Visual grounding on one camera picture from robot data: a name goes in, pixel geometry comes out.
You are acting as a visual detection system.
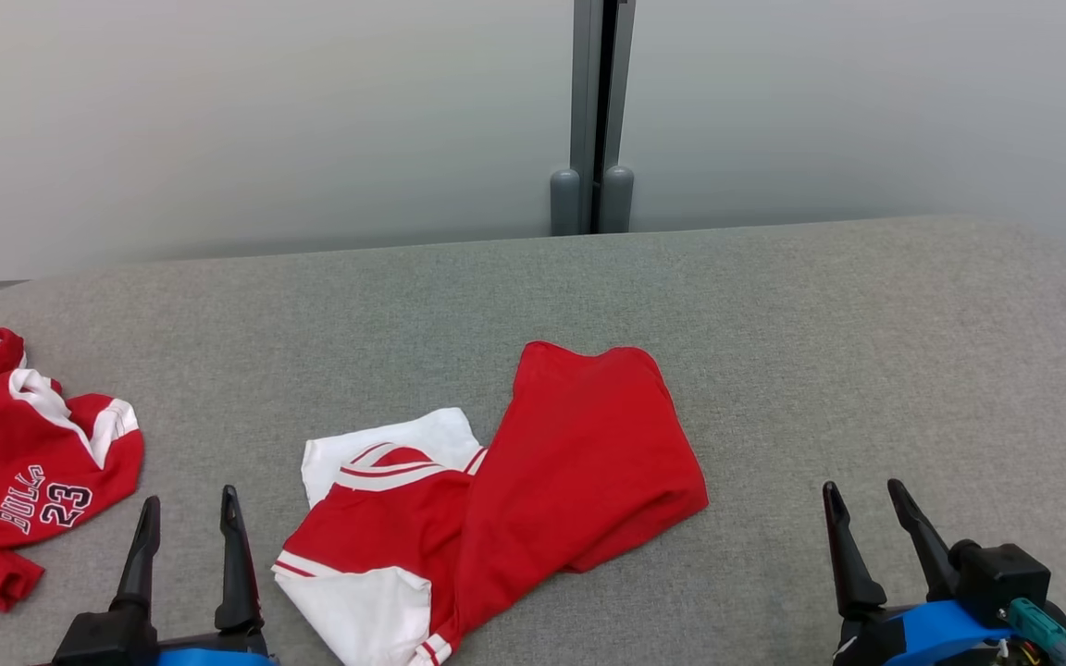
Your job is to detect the right black cable teal plug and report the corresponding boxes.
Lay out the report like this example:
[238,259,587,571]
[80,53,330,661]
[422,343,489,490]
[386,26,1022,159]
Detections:
[1007,598,1066,666]

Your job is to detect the grey vertical door frame post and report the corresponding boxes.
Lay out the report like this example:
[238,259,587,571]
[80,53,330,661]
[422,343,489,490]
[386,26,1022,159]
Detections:
[570,0,638,234]

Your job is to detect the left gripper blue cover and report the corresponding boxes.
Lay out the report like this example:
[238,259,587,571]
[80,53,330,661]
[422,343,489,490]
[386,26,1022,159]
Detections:
[110,485,278,666]

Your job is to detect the red white Bulls t-shirt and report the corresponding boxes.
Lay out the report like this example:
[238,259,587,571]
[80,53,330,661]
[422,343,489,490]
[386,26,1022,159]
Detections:
[272,340,710,666]

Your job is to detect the grey cylindrical post foot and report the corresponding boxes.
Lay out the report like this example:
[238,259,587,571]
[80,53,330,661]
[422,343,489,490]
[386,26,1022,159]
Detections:
[550,166,582,237]
[600,165,635,234]

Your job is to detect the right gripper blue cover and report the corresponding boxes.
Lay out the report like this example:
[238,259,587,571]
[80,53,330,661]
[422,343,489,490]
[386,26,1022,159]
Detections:
[822,478,1017,666]

